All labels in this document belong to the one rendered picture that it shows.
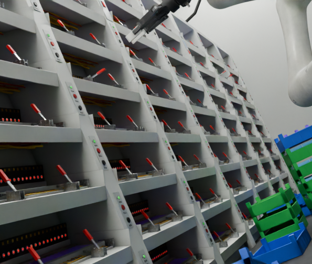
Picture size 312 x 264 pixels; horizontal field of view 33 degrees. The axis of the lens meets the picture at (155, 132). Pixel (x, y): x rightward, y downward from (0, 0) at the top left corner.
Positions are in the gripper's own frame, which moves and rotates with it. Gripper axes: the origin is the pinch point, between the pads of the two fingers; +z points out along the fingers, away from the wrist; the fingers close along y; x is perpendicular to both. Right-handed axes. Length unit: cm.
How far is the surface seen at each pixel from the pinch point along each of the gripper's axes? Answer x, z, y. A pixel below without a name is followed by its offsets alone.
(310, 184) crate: -86, -9, 77
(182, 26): 73, 7, 220
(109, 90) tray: -10.4, 21.6, -1.5
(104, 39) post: 22.3, 18.8, 30.2
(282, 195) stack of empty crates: -82, 5, 75
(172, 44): 49, 16, 170
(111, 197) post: -52, 30, -39
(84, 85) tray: -10.6, 21.7, -21.8
